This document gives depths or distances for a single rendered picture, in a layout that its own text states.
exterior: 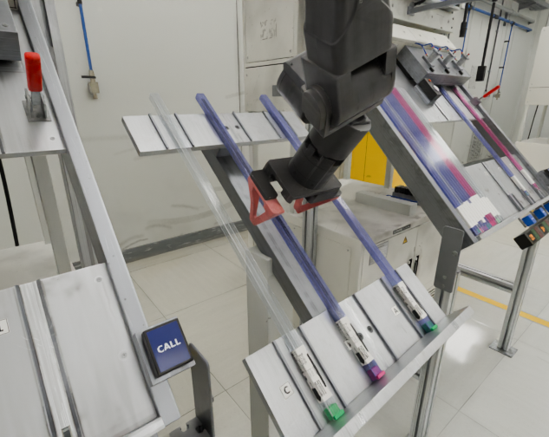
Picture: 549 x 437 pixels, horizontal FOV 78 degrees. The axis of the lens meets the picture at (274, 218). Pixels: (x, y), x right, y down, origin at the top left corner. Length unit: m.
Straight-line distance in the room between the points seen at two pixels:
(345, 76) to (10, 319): 0.41
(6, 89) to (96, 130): 1.68
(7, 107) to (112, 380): 0.39
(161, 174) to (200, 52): 0.86
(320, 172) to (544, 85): 4.18
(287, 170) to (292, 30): 0.88
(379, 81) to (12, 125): 0.47
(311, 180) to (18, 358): 0.37
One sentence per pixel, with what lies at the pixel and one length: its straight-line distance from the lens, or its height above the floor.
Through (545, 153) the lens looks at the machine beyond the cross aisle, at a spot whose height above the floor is 0.52.
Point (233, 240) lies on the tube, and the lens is 0.43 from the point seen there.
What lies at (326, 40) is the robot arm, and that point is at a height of 1.09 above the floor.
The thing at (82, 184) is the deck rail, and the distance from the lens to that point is 0.52.
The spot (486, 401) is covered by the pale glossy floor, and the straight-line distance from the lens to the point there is 1.61.
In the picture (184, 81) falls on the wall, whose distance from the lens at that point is 2.48.
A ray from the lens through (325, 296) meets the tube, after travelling 0.46.
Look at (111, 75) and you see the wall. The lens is 2.33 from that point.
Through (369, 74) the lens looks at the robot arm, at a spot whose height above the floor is 1.07.
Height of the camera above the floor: 1.04
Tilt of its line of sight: 19 degrees down
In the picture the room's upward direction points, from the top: straight up
